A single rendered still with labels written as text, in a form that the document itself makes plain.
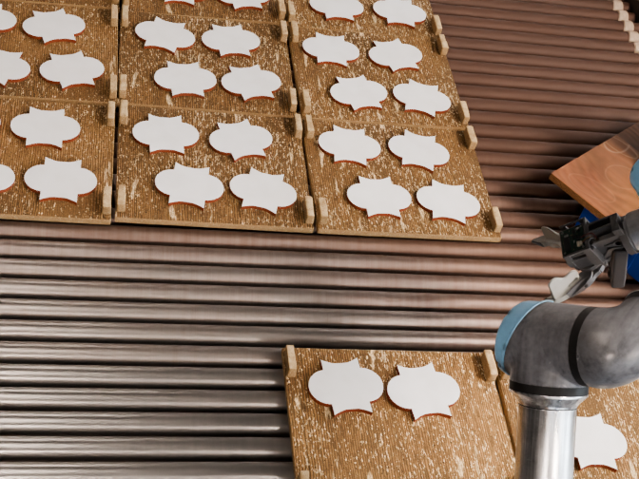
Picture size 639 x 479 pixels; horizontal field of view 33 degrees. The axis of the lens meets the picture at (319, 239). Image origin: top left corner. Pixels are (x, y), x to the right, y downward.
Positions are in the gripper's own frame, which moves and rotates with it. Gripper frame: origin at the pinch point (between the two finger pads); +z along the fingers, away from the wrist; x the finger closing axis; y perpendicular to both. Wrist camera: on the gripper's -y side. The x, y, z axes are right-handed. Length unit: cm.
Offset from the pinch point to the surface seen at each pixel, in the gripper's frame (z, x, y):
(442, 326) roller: 23.6, 0.7, -4.3
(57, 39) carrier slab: 87, -69, 58
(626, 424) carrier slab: -3.0, 21.2, -25.8
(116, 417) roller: 61, 31, 45
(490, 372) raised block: 13.8, 14.2, -4.5
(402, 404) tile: 25.6, 23.0, 8.1
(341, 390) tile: 33.3, 21.3, 16.4
